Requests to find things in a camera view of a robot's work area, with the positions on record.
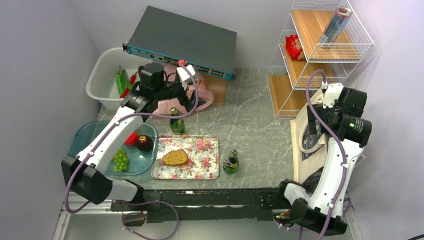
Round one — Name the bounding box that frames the dark red apple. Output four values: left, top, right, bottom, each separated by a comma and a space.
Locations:
134, 134, 154, 152

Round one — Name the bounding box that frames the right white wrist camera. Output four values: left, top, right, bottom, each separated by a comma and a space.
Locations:
321, 82, 344, 109

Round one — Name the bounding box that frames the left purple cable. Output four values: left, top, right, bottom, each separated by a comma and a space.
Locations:
64, 62, 200, 240

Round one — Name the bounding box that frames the white wire shelf rack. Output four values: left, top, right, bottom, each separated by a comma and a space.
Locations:
266, 0, 374, 119

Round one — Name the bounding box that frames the pink plastic grocery bag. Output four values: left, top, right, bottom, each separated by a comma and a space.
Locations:
153, 64, 215, 116

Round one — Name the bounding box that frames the teal network switch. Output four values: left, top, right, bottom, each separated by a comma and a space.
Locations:
122, 6, 237, 81

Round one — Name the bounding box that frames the brown bread slice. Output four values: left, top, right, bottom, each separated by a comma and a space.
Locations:
161, 149, 189, 167

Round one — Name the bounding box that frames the wooden board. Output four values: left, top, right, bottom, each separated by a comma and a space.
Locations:
202, 74, 227, 106

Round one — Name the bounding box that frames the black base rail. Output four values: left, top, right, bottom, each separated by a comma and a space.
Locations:
110, 187, 291, 223

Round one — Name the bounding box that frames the red pepper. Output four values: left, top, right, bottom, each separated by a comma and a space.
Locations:
120, 74, 137, 98

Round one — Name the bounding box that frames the green pepper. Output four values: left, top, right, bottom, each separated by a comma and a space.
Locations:
115, 66, 125, 96

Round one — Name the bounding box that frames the red snack packet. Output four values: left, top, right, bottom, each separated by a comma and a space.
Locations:
285, 34, 306, 61

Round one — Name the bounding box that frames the green cucumber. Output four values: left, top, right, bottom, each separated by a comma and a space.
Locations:
120, 69, 133, 90

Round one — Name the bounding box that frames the teal transparent plastic bin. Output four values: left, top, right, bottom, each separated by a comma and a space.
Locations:
68, 121, 159, 176

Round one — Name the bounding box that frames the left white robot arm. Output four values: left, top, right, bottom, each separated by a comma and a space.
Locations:
61, 60, 199, 214

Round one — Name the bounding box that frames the red tomato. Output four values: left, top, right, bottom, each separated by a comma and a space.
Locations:
124, 131, 139, 147

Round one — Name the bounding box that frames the white plastic basin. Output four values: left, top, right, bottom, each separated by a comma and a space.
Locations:
85, 47, 152, 111

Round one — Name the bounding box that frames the purple eggplant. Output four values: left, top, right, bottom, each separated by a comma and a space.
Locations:
138, 66, 145, 80

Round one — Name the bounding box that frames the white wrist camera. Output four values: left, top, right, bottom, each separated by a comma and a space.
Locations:
321, 82, 344, 109
176, 59, 198, 88

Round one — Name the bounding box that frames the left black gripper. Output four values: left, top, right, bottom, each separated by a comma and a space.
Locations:
154, 78, 207, 112

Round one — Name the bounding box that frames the beige canvas tote bag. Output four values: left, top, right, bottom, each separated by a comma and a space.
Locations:
290, 104, 329, 194

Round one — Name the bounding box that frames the floral rectangular tray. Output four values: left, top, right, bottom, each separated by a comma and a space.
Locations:
151, 135, 220, 180

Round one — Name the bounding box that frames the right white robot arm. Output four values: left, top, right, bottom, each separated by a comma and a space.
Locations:
275, 83, 372, 237

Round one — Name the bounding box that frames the green grape bunch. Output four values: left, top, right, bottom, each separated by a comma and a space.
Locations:
112, 148, 130, 172

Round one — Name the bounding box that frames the blue drink can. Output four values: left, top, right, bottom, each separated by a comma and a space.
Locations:
319, 6, 352, 49

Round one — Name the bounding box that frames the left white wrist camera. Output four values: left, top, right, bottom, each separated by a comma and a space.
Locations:
176, 59, 198, 88

